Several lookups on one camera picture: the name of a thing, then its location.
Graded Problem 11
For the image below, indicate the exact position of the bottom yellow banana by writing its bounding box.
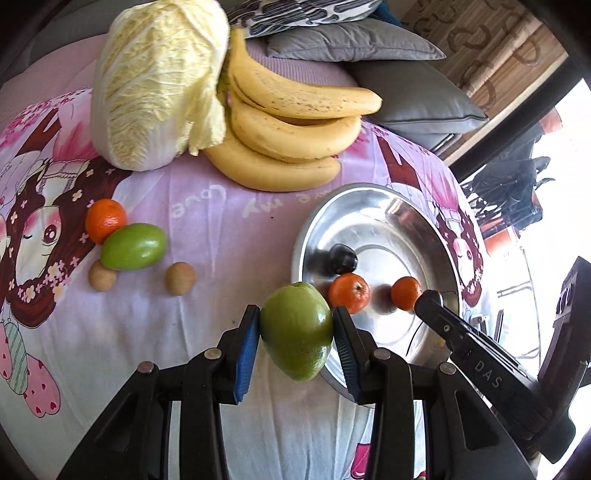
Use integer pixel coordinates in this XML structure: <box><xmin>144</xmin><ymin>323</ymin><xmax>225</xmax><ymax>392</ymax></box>
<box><xmin>204</xmin><ymin>131</ymin><xmax>342</xmax><ymax>193</ymax></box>

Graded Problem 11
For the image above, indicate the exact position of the large orange tangerine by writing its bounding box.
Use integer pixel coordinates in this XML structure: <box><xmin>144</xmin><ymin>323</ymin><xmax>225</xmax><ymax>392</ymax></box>
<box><xmin>328</xmin><ymin>273</ymin><xmax>370</xmax><ymax>314</ymax></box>

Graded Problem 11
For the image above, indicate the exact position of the grey leather cushion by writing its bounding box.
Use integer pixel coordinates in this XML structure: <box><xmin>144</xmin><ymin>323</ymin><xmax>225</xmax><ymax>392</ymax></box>
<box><xmin>348</xmin><ymin>60</ymin><xmax>489</xmax><ymax>154</ymax></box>

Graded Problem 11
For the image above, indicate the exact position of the cartoon print tablecloth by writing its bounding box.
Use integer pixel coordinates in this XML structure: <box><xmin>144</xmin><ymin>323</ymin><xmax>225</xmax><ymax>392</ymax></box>
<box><xmin>1</xmin><ymin>89</ymin><xmax>496</xmax><ymax>479</ymax></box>

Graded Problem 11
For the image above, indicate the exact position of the dark cherry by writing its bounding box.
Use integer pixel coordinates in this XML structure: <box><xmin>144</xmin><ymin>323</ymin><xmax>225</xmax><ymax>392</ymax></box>
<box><xmin>327</xmin><ymin>243</ymin><xmax>359</xmax><ymax>275</ymax></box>

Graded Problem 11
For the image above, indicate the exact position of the black white patterned pillow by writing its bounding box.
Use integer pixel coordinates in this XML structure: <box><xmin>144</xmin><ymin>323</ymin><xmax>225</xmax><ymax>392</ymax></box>
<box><xmin>228</xmin><ymin>0</ymin><xmax>382</xmax><ymax>38</ymax></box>

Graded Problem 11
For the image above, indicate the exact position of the grey fabric pillow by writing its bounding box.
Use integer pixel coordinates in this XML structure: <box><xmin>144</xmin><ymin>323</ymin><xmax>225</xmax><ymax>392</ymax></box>
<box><xmin>266</xmin><ymin>18</ymin><xmax>447</xmax><ymax>63</ymax></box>

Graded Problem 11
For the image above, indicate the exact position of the black stroller outside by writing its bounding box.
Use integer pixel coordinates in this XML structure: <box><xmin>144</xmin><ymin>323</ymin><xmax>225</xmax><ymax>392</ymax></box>
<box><xmin>462</xmin><ymin>109</ymin><xmax>562</xmax><ymax>239</ymax></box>

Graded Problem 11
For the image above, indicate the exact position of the top spotted banana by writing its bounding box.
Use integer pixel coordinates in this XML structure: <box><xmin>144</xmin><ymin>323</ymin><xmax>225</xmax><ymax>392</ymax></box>
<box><xmin>228</xmin><ymin>28</ymin><xmax>383</xmax><ymax>120</ymax></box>

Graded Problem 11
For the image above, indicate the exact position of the middle yellow banana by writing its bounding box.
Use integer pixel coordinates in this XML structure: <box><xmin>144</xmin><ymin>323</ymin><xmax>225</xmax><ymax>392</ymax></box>
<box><xmin>228</xmin><ymin>91</ymin><xmax>362</xmax><ymax>163</ymax></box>

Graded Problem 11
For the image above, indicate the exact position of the large stainless steel bowl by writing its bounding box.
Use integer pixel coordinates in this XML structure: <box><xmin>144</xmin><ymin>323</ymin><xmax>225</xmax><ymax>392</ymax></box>
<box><xmin>290</xmin><ymin>182</ymin><xmax>463</xmax><ymax>407</ymax></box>

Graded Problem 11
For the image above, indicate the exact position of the small tangerine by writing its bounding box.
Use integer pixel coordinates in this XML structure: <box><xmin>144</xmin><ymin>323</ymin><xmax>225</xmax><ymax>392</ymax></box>
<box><xmin>390</xmin><ymin>276</ymin><xmax>423</xmax><ymax>311</ymax></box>

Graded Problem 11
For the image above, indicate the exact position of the yellow banana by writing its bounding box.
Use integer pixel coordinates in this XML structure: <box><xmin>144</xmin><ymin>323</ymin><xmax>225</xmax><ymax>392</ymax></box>
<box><xmin>204</xmin><ymin>131</ymin><xmax>342</xmax><ymax>193</ymax></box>
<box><xmin>228</xmin><ymin>91</ymin><xmax>362</xmax><ymax>163</ymax></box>

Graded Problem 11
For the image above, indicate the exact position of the green jujube fruit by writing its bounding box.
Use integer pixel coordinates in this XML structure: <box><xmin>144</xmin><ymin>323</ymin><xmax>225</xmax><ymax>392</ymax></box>
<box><xmin>100</xmin><ymin>223</ymin><xmax>167</xmax><ymax>271</ymax></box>
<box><xmin>260</xmin><ymin>282</ymin><xmax>332</xmax><ymax>382</ymax></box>

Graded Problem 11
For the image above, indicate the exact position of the napa cabbage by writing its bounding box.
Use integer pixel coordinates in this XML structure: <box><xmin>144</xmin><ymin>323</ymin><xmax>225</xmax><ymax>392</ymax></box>
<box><xmin>90</xmin><ymin>1</ymin><xmax>229</xmax><ymax>172</ymax></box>

